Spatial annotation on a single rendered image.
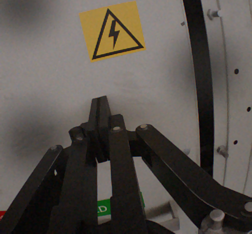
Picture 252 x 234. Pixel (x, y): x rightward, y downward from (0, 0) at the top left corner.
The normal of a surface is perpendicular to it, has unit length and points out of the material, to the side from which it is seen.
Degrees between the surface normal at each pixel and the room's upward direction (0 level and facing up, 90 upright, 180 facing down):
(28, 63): 90
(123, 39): 90
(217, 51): 90
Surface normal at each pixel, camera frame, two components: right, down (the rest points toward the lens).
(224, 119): 0.11, 0.36
